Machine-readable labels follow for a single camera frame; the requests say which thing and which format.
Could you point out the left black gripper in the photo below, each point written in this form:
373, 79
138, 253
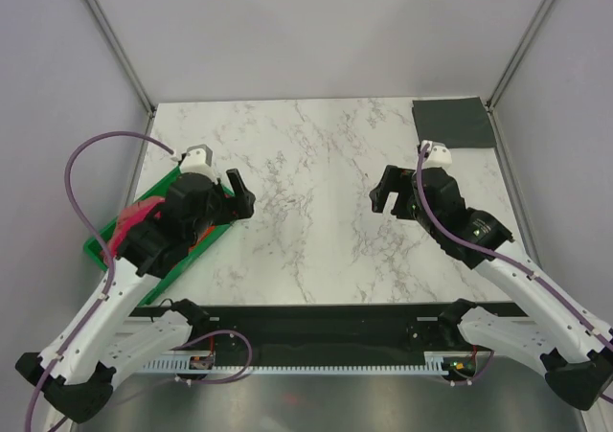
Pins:
238, 206

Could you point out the left aluminium frame post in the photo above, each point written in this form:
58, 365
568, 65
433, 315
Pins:
117, 49

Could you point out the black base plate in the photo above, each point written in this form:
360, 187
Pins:
408, 327

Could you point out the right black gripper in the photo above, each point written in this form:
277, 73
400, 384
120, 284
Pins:
394, 179

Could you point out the dark grey folded cloth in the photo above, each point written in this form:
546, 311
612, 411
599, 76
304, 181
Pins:
456, 123

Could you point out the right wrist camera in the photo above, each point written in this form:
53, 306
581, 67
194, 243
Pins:
437, 155

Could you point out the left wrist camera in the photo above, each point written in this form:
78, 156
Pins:
198, 159

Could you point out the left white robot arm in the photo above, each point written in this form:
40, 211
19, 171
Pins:
80, 370

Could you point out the orange t-shirt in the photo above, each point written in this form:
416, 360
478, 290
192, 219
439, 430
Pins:
201, 238

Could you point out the white slotted cable duct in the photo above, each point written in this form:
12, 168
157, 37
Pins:
353, 361

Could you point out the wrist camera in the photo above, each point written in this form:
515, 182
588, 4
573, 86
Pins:
198, 159
437, 155

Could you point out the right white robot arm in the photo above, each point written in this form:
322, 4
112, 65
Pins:
567, 345

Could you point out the magenta t-shirt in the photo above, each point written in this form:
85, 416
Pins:
129, 217

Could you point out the aluminium frame post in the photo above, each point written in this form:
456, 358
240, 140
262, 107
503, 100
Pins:
117, 49
526, 41

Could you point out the right aluminium frame post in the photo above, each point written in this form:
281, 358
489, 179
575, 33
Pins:
526, 41

